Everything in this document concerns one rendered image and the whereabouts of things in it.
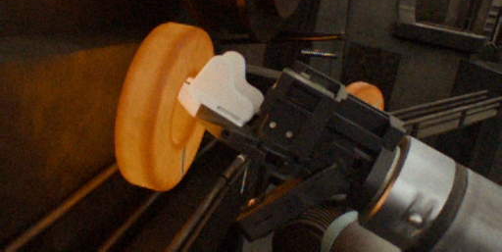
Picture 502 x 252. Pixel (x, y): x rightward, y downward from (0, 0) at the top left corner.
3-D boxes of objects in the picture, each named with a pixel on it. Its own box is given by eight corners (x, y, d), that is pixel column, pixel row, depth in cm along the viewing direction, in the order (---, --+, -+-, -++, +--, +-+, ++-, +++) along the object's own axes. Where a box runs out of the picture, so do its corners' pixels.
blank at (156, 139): (115, 41, 36) (156, 50, 35) (192, 11, 50) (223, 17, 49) (110, 214, 42) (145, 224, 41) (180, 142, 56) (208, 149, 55)
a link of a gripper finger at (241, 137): (214, 94, 44) (295, 139, 43) (206, 110, 45) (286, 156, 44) (195, 105, 40) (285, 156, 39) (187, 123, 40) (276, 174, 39)
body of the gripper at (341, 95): (291, 56, 45) (405, 118, 44) (252, 130, 48) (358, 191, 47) (274, 67, 38) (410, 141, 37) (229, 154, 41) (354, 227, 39)
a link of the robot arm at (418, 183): (396, 220, 47) (400, 274, 38) (352, 194, 48) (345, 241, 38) (447, 145, 44) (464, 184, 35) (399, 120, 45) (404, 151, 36)
